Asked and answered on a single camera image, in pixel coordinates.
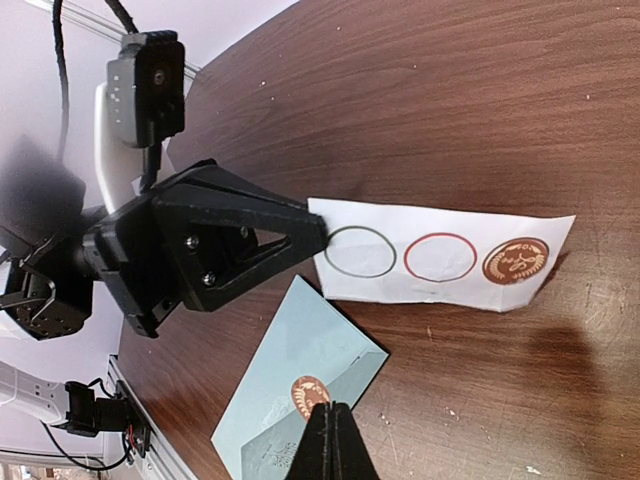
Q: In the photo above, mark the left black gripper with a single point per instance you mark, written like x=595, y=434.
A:
x=152, y=254

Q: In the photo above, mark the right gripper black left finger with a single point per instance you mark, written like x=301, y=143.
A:
x=312, y=459

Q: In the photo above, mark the light blue envelope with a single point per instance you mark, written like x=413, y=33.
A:
x=259, y=432

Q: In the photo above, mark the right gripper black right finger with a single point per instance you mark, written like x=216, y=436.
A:
x=349, y=456

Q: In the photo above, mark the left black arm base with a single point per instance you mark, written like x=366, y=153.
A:
x=89, y=414

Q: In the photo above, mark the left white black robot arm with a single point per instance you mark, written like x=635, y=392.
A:
x=49, y=290

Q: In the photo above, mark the round copper wax seal sticker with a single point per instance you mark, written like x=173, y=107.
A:
x=306, y=392

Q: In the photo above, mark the front aluminium rail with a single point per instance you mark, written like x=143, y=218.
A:
x=154, y=458

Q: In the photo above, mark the white seal sticker sheet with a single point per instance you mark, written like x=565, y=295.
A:
x=407, y=254

